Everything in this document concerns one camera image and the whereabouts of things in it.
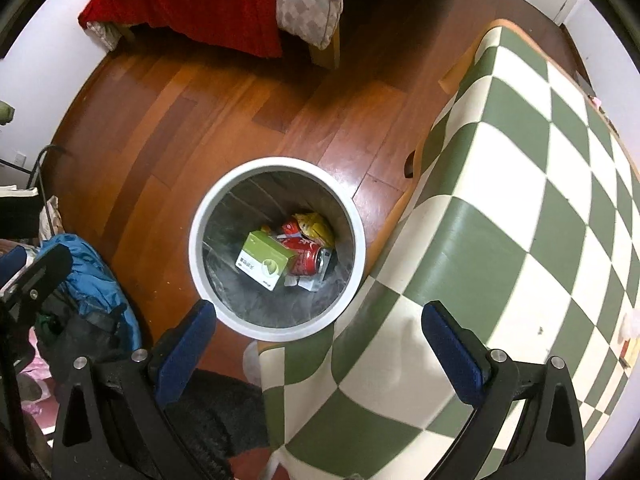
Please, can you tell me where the grey white checked cloth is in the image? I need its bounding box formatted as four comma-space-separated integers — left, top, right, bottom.
274, 0, 353, 51

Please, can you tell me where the green white box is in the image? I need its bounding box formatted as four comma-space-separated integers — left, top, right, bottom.
234, 230, 297, 292

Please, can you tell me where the black metal frame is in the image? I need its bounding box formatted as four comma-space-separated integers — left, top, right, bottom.
27, 144, 62, 241

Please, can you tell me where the white door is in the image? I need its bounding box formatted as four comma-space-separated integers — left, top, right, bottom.
552, 0, 586, 26

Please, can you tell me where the wooden bed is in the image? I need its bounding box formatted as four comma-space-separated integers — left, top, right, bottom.
77, 0, 481, 71

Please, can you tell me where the person's leg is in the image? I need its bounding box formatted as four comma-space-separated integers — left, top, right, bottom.
165, 367, 271, 480

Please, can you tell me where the red blanket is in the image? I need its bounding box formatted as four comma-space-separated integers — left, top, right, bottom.
77, 0, 288, 58

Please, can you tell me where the red soda can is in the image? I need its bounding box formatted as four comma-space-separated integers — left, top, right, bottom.
280, 217, 335, 277

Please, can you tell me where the blue jacket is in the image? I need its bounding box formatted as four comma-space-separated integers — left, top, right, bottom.
37, 234, 142, 356

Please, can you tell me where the black bag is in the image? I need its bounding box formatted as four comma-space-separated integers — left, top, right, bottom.
37, 305, 132, 377

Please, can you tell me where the white round trash bin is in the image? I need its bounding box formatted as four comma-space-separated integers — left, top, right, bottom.
189, 156, 370, 342

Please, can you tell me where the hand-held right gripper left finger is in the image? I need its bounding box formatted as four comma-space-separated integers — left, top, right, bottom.
50, 300, 234, 480

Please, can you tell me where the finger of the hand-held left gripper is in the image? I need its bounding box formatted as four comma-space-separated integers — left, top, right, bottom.
0, 247, 27, 274
0, 244, 74, 307

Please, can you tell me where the green white checkered tablecloth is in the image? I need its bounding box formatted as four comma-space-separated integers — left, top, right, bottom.
243, 25, 640, 480

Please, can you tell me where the patterned bed sheet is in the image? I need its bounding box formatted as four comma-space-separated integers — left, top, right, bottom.
85, 20, 124, 52

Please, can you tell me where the small yellow snack bag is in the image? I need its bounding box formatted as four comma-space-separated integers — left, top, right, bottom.
293, 212, 335, 247

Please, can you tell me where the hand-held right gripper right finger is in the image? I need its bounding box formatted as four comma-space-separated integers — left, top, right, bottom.
421, 301, 587, 480

